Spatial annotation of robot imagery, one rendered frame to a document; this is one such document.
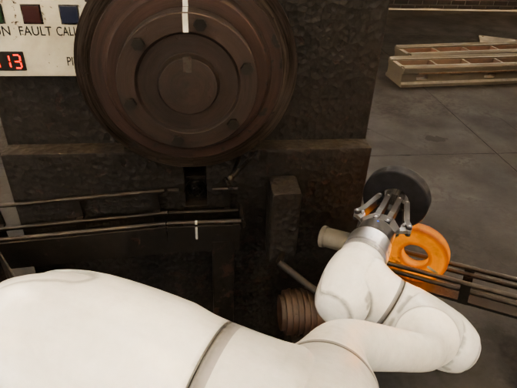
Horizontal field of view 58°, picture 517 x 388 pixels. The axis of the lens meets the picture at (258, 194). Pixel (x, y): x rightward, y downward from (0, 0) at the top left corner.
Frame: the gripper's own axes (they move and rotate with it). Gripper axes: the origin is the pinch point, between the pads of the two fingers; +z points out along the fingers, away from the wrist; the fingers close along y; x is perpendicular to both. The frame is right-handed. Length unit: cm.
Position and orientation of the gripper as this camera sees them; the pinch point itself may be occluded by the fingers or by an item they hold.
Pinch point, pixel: (398, 192)
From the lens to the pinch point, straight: 114.4
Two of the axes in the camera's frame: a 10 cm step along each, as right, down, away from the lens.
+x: 0.1, -8.1, -5.8
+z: 4.8, -5.1, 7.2
